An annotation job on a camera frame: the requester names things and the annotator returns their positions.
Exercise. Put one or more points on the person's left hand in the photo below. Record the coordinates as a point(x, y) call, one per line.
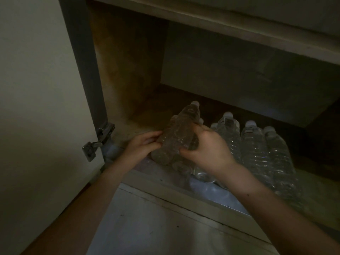
point(138, 151)

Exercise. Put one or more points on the person's right hand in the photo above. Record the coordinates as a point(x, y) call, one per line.
point(212, 154)

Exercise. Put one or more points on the row of clear water bottles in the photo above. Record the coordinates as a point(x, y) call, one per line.
point(252, 151)

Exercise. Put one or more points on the clear plastic water bottle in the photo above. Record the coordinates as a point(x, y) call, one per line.
point(178, 132)

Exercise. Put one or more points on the person's left forearm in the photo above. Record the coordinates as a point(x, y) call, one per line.
point(79, 215)

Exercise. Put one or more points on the person's right forearm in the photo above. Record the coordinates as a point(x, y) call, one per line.
point(287, 215)

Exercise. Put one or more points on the green edged cabinet door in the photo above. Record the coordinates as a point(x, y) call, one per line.
point(39, 116)

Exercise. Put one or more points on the metal door hinge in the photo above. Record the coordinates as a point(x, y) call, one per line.
point(101, 140)

